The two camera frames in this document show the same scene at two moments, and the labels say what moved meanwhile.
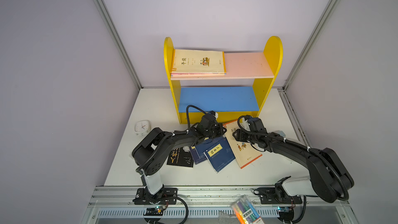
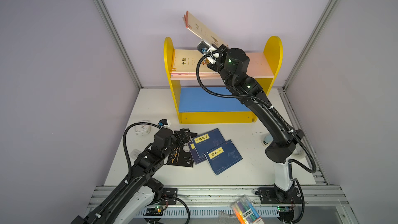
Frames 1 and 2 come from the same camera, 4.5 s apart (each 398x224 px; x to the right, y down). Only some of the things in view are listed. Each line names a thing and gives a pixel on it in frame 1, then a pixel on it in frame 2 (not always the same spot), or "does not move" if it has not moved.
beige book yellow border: [190, 60] does not move
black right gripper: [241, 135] → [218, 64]
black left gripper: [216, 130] → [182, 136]
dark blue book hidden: [195, 155] does not move
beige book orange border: [245, 153] → [195, 25]
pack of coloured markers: [245, 211] does not move
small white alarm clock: [142, 127] does not move
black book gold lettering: [179, 157] does not move
